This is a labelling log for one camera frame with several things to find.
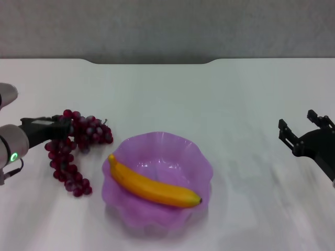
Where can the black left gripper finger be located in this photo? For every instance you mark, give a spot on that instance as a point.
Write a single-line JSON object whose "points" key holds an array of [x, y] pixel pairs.
{"points": [[62, 120], [64, 132]]}

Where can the dark red grape bunch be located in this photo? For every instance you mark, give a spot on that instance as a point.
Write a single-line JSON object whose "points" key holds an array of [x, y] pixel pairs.
{"points": [[86, 130]]}

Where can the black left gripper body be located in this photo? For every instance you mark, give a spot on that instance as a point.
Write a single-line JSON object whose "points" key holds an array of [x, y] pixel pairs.
{"points": [[39, 132]]}

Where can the yellow banana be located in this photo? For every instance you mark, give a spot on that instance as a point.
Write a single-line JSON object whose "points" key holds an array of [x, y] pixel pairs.
{"points": [[151, 188]]}

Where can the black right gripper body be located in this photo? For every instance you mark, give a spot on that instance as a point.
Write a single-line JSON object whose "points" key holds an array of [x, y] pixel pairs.
{"points": [[319, 143]]}

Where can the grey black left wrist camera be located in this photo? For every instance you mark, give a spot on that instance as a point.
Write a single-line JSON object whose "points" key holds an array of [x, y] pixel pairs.
{"points": [[8, 94]]}

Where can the purple wavy plastic bowl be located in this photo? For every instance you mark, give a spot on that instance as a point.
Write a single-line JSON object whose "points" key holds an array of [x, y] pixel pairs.
{"points": [[167, 162]]}

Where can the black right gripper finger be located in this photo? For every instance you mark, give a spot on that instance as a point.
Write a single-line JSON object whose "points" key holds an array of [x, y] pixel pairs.
{"points": [[286, 133], [320, 121]]}

